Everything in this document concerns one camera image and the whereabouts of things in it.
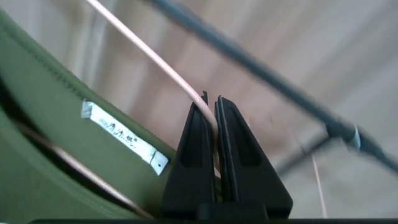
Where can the beige curtain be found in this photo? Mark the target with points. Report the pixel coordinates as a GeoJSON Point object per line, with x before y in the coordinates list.
{"type": "Point", "coordinates": [280, 37]}

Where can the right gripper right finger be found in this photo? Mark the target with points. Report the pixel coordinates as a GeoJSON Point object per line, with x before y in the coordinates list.
{"type": "Point", "coordinates": [252, 186]}

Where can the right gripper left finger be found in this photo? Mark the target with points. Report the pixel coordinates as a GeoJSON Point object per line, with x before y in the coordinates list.
{"type": "Point", "coordinates": [189, 174]}

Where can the green long-sleeved shirt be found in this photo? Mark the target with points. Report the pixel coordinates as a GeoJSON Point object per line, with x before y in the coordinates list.
{"type": "Point", "coordinates": [62, 102]}

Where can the black clothes rack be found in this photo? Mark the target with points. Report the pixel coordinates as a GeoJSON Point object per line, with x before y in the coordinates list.
{"type": "Point", "coordinates": [248, 62]}

